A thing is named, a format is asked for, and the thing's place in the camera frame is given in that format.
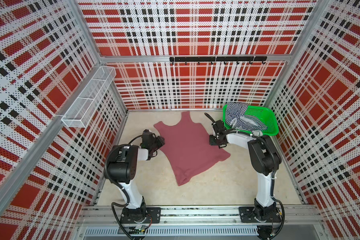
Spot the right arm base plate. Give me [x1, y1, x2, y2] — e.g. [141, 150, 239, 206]
[239, 206, 282, 223]

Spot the black hook rail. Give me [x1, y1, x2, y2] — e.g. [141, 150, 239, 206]
[169, 56, 268, 63]

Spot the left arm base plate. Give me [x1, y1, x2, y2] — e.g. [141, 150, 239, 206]
[120, 207, 161, 224]

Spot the maroon tank top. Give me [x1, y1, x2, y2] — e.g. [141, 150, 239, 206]
[154, 111, 231, 186]

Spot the striped tank top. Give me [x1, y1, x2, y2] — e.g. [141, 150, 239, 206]
[224, 103, 268, 135]

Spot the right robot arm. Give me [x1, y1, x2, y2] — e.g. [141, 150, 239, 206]
[205, 114, 281, 223]

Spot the aluminium front rail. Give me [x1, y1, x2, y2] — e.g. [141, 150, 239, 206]
[78, 205, 324, 226]

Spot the green plastic basket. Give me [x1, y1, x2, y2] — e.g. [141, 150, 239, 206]
[223, 103, 279, 136]

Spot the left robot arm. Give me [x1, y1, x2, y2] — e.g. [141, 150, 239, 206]
[104, 130, 165, 224]

